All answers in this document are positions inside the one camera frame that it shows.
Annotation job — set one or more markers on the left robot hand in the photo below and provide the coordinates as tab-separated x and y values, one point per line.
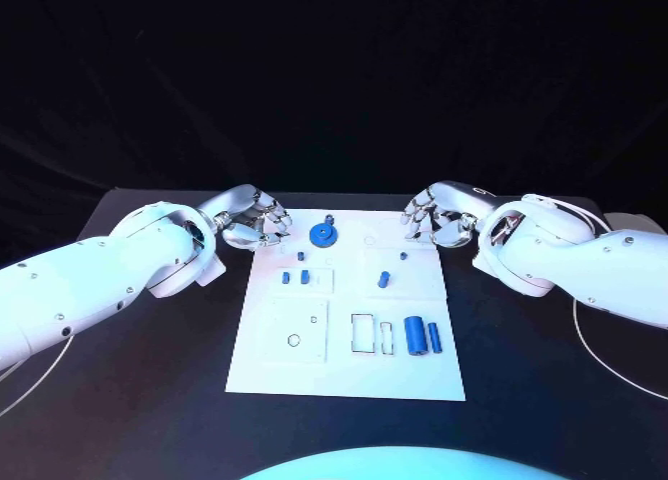
248	221

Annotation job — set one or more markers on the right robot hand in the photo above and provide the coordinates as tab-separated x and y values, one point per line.
447	217

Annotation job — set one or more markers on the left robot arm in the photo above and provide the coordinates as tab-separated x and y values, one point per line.
91	270

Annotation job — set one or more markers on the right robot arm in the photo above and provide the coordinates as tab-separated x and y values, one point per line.
594	262

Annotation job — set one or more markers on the white task board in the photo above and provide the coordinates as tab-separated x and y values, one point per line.
345	311

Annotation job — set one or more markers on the blue gear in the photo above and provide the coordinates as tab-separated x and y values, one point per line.
325	234

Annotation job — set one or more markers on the blue block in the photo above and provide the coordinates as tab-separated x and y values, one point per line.
286	277

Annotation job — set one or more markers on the blue plug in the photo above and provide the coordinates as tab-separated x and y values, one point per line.
306	276

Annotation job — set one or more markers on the thick long blue cylinder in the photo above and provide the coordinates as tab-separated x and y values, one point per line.
416	335

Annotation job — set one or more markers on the thin long blue cylinder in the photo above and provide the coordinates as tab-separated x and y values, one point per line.
434	337

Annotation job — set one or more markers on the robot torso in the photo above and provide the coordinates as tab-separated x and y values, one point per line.
404	465

